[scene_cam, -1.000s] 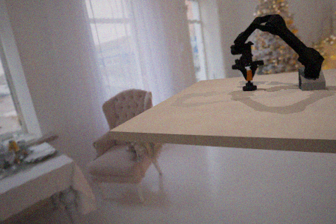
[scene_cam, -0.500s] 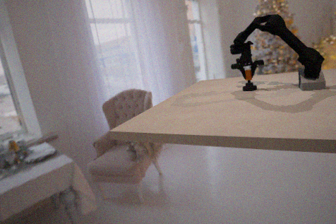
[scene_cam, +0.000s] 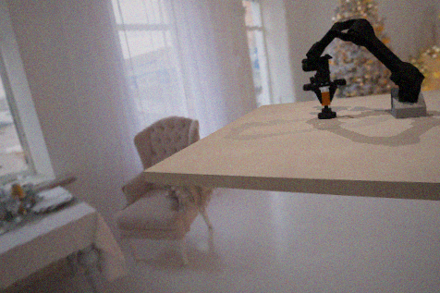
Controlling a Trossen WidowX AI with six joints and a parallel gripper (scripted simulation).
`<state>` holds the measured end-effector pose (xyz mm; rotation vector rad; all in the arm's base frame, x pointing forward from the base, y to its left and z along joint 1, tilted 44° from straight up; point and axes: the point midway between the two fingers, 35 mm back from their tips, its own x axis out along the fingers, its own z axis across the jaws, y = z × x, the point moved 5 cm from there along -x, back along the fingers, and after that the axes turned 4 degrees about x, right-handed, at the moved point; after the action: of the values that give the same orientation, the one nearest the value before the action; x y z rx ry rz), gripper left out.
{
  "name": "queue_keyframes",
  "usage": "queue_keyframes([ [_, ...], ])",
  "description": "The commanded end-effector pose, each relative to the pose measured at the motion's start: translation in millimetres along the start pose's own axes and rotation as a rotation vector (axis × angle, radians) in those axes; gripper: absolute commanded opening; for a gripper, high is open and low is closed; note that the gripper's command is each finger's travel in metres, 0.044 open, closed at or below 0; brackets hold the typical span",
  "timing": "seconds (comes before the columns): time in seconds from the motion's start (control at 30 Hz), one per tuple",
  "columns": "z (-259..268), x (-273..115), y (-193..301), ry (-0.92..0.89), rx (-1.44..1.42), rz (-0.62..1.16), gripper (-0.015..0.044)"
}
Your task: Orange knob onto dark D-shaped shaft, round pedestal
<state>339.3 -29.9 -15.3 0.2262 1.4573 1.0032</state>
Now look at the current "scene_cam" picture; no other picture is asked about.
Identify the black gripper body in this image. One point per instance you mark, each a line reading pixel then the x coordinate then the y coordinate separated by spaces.
pixel 322 78

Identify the orange knob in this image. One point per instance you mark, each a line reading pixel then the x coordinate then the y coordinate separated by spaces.
pixel 325 98

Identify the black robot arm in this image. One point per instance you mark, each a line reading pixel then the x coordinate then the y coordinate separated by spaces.
pixel 360 32

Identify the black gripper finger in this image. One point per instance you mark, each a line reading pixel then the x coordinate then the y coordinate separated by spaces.
pixel 332 92
pixel 318 93

